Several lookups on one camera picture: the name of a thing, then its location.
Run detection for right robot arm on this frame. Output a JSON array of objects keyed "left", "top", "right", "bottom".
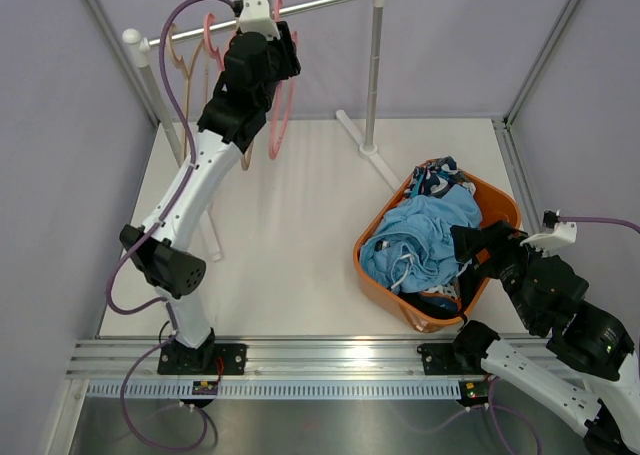
[{"left": 451, "top": 212, "right": 639, "bottom": 454}]

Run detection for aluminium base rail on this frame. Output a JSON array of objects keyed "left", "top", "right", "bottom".
[{"left": 67, "top": 337, "right": 591, "bottom": 381}]

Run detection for light blue shorts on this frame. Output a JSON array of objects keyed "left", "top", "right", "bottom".
[{"left": 359, "top": 185, "right": 482, "bottom": 294}]

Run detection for purple floor cable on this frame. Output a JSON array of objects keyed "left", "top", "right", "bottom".
[
  {"left": 394, "top": 374, "right": 544, "bottom": 451},
  {"left": 118, "top": 342, "right": 214, "bottom": 451}
]

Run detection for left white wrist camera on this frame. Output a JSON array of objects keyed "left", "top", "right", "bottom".
[{"left": 233, "top": 0, "right": 280, "bottom": 41}]

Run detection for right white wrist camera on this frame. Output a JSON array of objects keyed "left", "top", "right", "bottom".
[{"left": 520, "top": 210, "right": 577, "bottom": 255}]

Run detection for pink plastic hanger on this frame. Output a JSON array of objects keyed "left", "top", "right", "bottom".
[
  {"left": 267, "top": 0, "right": 299, "bottom": 161},
  {"left": 203, "top": 12, "right": 224, "bottom": 72}
]

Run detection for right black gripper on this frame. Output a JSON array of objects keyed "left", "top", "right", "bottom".
[{"left": 449, "top": 217, "right": 551, "bottom": 329}]

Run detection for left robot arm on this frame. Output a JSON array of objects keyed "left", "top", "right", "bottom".
[{"left": 119, "top": 21, "right": 301, "bottom": 375}]

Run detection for colourful patterned shorts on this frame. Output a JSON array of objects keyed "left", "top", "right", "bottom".
[{"left": 404, "top": 155, "right": 479, "bottom": 311}]

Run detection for beige wooden hanger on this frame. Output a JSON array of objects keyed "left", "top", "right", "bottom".
[
  {"left": 203, "top": 35, "right": 254, "bottom": 171},
  {"left": 163, "top": 22, "right": 204, "bottom": 120}
]

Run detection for purple floor cable right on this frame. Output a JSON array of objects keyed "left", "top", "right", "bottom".
[{"left": 394, "top": 374, "right": 544, "bottom": 451}]

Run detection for white slotted cable duct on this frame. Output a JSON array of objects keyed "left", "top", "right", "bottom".
[{"left": 86, "top": 380, "right": 462, "bottom": 400}]

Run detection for black shorts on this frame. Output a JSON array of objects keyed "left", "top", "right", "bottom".
[{"left": 398, "top": 265, "right": 489, "bottom": 320}]

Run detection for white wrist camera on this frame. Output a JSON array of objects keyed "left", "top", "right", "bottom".
[
  {"left": 233, "top": 0, "right": 280, "bottom": 41},
  {"left": 520, "top": 210, "right": 577, "bottom": 255}
]

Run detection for white clothes rack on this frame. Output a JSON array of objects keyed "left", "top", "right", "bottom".
[{"left": 122, "top": 0, "right": 416, "bottom": 264}]

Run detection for purple floor cable left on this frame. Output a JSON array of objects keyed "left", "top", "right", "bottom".
[{"left": 118, "top": 342, "right": 214, "bottom": 451}]

